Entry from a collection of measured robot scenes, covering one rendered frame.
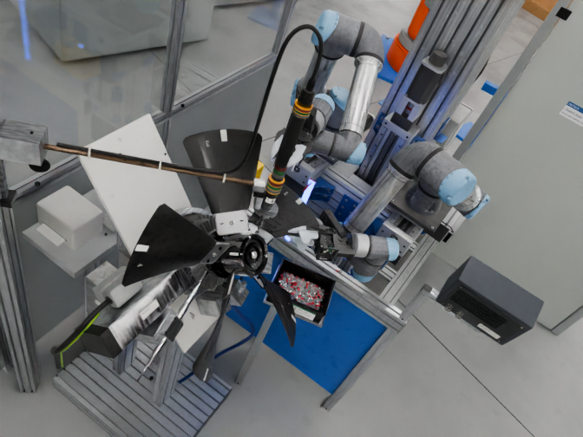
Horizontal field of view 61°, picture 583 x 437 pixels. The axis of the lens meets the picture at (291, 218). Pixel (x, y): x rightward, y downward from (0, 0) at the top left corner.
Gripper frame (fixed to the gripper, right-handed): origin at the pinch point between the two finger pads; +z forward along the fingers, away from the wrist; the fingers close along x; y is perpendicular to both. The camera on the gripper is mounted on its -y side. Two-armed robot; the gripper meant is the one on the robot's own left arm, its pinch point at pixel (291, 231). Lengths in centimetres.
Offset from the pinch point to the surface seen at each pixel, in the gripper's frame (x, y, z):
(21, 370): 96, 15, 85
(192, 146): -20.4, -9.4, 33.8
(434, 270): 127, -74, -141
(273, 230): -2.0, 1.8, 6.3
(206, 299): 20.7, 15.3, 22.6
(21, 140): -25, 2, 73
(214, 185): -14.1, -2.3, 26.3
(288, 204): 1.1, -11.6, 0.1
